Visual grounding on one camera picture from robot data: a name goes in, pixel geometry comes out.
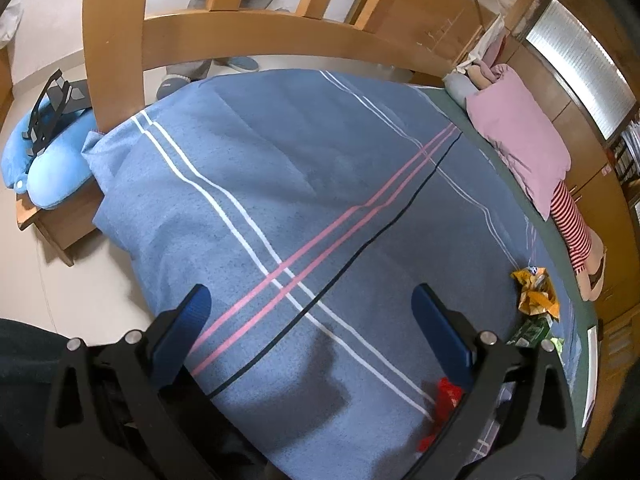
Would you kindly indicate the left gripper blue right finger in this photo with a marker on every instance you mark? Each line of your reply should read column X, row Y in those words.
column 450, row 335

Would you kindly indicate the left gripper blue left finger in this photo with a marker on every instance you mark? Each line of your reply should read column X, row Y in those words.
column 173, row 333

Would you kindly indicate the red small wrapper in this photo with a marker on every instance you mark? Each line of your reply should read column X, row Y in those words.
column 448, row 397

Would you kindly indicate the dark green box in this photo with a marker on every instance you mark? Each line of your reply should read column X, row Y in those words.
column 533, row 330

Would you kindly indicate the orange snack bag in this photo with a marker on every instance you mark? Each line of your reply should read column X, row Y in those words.
column 537, row 293

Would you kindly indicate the green bed mattress cover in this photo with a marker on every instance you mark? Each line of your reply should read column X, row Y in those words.
column 577, row 315

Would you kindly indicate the white flat board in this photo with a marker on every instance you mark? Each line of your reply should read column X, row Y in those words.
column 593, row 370

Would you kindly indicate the striped plush doll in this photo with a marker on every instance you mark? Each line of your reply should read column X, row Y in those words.
column 585, row 248

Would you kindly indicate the wooden bedside stool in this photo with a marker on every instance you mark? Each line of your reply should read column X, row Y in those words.
column 67, row 224

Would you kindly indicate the blue plaid blanket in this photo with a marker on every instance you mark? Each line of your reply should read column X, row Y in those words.
column 311, row 204

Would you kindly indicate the pink pillow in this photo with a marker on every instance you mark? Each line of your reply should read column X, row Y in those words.
column 507, row 116

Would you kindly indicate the blue neck pillow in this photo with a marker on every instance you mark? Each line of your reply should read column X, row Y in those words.
column 56, row 174

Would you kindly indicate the grey slipper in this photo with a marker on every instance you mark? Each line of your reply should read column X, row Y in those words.
column 170, row 84

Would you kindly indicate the black folding stand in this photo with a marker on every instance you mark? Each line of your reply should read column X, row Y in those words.
column 58, row 100

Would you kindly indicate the wooden bed frame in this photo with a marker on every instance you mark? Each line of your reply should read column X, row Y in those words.
column 429, row 37

